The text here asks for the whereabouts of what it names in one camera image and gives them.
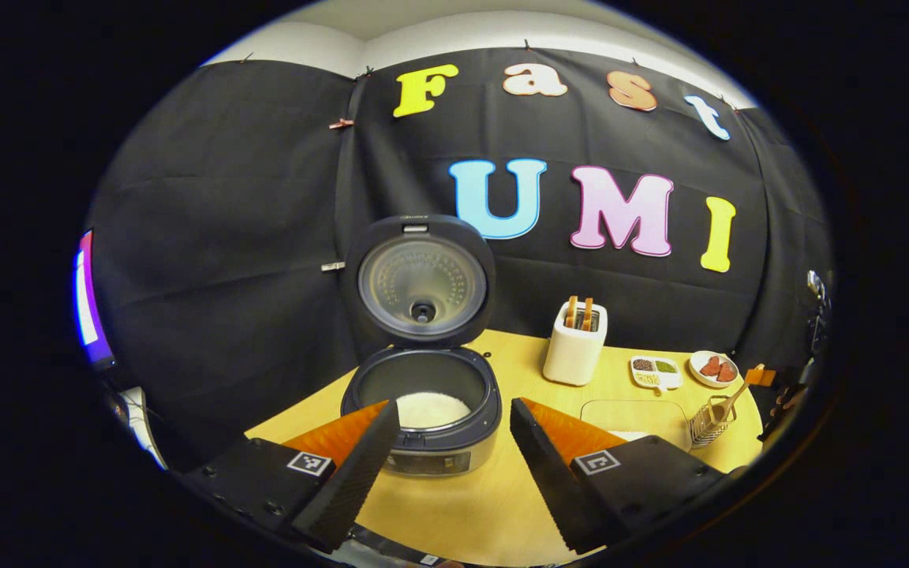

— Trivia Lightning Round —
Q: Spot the white curved object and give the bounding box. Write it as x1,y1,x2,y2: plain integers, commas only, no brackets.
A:
119,387,167,470

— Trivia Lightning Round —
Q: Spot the black backdrop cloth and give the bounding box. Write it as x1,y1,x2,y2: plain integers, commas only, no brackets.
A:
84,47,834,474

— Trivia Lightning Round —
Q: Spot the metal wire chopstick holder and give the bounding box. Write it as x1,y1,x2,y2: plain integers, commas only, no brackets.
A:
689,394,735,449

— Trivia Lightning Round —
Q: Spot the black rice cooker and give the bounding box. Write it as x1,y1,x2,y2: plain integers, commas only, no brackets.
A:
340,213,503,476

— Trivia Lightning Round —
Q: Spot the white round plate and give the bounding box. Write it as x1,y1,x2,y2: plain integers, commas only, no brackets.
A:
689,350,739,389

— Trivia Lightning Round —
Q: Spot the wooden spoon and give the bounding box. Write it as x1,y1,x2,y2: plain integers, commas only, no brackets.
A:
707,377,751,427

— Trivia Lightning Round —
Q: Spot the white divided bean dish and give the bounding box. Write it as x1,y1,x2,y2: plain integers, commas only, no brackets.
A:
630,355,684,394

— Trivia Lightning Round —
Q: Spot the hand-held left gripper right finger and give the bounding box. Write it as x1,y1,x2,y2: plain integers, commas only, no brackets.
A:
510,398,739,555

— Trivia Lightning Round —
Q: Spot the white toaster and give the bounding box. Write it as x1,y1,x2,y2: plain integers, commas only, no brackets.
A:
543,301,608,387

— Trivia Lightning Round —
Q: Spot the lit monitor screen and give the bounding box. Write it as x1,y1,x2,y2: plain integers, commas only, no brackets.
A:
73,229,116,370

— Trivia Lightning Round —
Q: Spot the clear box of rice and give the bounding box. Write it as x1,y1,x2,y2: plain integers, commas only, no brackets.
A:
581,398,692,452

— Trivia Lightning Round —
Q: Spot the white rice heap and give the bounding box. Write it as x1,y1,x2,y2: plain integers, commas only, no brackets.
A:
395,392,473,429

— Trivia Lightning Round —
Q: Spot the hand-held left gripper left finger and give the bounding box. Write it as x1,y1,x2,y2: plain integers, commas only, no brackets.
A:
182,399,402,553

